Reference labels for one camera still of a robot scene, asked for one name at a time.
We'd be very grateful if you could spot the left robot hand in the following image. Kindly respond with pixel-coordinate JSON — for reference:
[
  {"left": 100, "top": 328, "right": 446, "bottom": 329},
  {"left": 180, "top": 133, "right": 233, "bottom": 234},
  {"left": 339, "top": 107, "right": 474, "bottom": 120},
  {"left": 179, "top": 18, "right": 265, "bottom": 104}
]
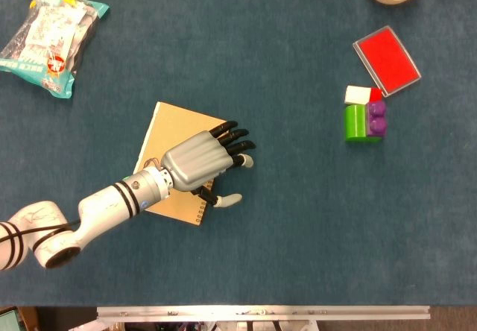
[{"left": 160, "top": 120, "right": 257, "bottom": 209}]

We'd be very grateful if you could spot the tan spiral notebook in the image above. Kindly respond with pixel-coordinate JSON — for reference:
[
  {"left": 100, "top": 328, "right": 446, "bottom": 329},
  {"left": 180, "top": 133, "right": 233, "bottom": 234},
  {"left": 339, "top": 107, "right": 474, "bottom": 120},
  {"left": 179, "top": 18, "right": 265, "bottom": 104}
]
[{"left": 133, "top": 101, "right": 230, "bottom": 227}]

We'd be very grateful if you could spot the green plastic toy block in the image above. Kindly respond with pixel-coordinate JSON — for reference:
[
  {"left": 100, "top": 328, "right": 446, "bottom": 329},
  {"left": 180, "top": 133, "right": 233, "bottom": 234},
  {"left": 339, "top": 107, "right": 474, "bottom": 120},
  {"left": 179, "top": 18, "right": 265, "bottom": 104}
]
[{"left": 343, "top": 104, "right": 383, "bottom": 145}]

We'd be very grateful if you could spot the white and red small block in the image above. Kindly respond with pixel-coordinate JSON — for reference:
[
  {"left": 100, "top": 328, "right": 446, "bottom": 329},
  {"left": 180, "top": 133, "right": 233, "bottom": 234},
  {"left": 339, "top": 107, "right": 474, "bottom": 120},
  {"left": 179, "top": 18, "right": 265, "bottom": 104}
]
[{"left": 344, "top": 85, "right": 373, "bottom": 106}]

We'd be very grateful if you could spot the purple toy block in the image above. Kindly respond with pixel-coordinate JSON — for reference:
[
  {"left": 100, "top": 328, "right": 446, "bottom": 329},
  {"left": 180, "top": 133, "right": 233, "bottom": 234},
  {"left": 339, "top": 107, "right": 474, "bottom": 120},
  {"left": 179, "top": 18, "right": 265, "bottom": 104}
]
[{"left": 365, "top": 100, "right": 388, "bottom": 138}]

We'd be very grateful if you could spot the blue felt table cover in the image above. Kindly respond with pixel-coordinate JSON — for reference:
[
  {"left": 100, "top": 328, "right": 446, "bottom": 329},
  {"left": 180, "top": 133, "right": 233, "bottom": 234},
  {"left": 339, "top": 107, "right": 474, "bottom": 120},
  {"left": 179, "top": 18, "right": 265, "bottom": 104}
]
[{"left": 0, "top": 0, "right": 477, "bottom": 306}]

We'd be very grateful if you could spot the teal snack bag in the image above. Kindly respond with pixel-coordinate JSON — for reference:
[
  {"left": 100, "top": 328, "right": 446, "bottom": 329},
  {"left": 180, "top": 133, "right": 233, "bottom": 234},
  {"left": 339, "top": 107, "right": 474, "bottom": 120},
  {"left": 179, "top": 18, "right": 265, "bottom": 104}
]
[{"left": 0, "top": 0, "right": 111, "bottom": 100}]

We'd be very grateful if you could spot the red ink stamp pad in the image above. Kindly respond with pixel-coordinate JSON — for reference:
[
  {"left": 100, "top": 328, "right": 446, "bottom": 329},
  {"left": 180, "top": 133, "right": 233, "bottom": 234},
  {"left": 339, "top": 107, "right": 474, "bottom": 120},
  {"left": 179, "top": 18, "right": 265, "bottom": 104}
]
[{"left": 352, "top": 25, "right": 422, "bottom": 98}]

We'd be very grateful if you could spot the green screen device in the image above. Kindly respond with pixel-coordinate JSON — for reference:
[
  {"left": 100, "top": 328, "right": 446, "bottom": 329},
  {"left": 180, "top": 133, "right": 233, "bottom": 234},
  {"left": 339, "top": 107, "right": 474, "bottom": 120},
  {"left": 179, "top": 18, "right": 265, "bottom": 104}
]
[{"left": 0, "top": 307, "right": 22, "bottom": 331}]

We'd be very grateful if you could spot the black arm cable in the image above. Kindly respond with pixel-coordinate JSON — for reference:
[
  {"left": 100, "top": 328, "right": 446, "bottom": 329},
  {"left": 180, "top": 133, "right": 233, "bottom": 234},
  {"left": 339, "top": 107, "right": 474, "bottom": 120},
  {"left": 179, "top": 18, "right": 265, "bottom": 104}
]
[{"left": 0, "top": 218, "right": 81, "bottom": 245}]

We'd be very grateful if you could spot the aluminium profile rail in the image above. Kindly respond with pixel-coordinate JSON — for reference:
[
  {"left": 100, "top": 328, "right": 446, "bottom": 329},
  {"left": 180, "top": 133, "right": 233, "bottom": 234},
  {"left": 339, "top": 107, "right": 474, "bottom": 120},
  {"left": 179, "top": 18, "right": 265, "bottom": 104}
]
[{"left": 96, "top": 306, "right": 432, "bottom": 323}]

